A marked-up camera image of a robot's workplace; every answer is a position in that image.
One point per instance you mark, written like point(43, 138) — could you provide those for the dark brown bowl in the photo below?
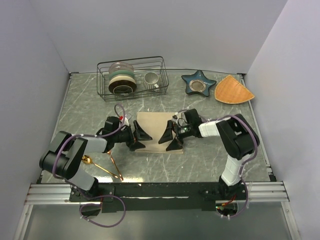
point(122, 87)

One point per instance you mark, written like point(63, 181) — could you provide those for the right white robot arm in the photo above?
point(239, 140)

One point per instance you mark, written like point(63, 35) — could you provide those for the beige cloth napkin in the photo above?
point(154, 124)

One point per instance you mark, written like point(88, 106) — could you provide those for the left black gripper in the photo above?
point(139, 135)

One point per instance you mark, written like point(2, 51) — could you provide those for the orange woven fan mat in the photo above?
point(231, 91)

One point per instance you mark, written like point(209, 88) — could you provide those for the black wire dish rack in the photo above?
point(142, 65)

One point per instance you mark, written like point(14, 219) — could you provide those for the striped ceramic mug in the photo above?
point(151, 81)

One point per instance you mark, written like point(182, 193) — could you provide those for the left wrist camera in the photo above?
point(125, 119)

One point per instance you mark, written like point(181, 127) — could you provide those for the gold spoon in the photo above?
point(89, 161)

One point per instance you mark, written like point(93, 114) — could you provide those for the aluminium frame rail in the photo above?
point(59, 194)

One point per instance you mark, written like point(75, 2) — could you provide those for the copper fork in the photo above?
point(115, 165)

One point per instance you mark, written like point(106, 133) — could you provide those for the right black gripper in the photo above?
point(176, 144)

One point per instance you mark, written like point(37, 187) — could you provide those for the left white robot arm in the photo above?
point(64, 155)

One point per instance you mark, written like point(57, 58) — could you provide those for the blue star-shaped dish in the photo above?
point(197, 83)

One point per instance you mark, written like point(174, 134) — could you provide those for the green ceramic plate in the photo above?
point(121, 73)

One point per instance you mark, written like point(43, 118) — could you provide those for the cream ceramic plate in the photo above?
point(122, 80)

